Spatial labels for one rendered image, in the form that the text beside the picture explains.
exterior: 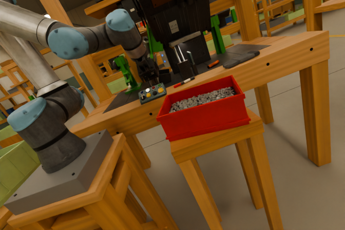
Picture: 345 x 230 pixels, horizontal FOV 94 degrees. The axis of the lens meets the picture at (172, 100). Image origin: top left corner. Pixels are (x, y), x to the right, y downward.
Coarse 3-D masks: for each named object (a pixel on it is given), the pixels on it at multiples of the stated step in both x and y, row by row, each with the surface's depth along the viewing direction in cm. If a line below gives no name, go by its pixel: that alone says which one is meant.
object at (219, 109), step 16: (224, 80) 70; (176, 96) 77; (192, 96) 76; (208, 96) 69; (224, 96) 62; (240, 96) 51; (160, 112) 63; (176, 112) 57; (192, 112) 57; (208, 112) 56; (224, 112) 55; (240, 112) 54; (176, 128) 61; (192, 128) 60; (208, 128) 58; (224, 128) 57
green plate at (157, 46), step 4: (148, 28) 94; (148, 32) 95; (148, 36) 96; (152, 36) 97; (148, 40) 96; (152, 40) 98; (152, 44) 98; (156, 44) 98; (160, 44) 99; (152, 48) 99; (156, 48) 99; (160, 48) 100; (152, 52) 103
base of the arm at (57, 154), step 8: (64, 136) 57; (72, 136) 60; (48, 144) 53; (56, 144) 54; (64, 144) 56; (72, 144) 58; (80, 144) 60; (40, 152) 53; (48, 152) 53; (56, 152) 54; (64, 152) 56; (72, 152) 56; (80, 152) 59; (40, 160) 54; (48, 160) 53; (56, 160) 54; (64, 160) 55; (72, 160) 56; (48, 168) 54; (56, 168) 54
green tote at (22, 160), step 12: (24, 144) 88; (0, 156) 93; (12, 156) 81; (24, 156) 86; (36, 156) 92; (0, 168) 75; (12, 168) 79; (24, 168) 84; (36, 168) 90; (0, 180) 73; (12, 180) 78; (24, 180) 82; (0, 192) 72; (12, 192) 76; (0, 204) 70
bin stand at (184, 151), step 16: (240, 128) 56; (256, 128) 57; (176, 144) 61; (192, 144) 57; (208, 144) 58; (224, 144) 58; (240, 144) 84; (256, 144) 60; (176, 160) 59; (192, 160) 65; (240, 160) 91; (256, 160) 62; (192, 176) 63; (256, 176) 70; (208, 192) 94; (256, 192) 97; (272, 192) 69; (208, 208) 70; (256, 208) 102; (272, 208) 73; (208, 224) 74; (272, 224) 77
